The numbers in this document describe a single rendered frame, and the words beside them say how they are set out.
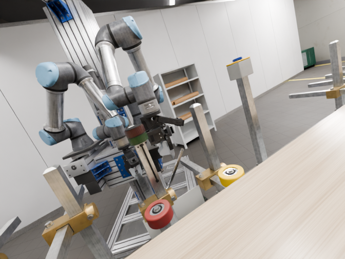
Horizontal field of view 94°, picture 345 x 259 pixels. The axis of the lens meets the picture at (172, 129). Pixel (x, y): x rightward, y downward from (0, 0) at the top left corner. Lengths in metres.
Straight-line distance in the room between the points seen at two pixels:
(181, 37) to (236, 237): 4.00
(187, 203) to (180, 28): 3.89
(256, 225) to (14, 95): 3.23
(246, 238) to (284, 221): 0.08
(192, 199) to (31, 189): 2.93
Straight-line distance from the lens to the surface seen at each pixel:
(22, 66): 3.34
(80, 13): 1.52
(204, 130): 0.63
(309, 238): 0.40
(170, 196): 0.63
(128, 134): 0.48
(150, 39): 3.76
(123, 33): 0.97
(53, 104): 1.12
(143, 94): 0.60
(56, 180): 0.57
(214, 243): 0.40
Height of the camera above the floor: 1.21
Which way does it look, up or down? 13 degrees down
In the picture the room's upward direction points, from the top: 21 degrees counter-clockwise
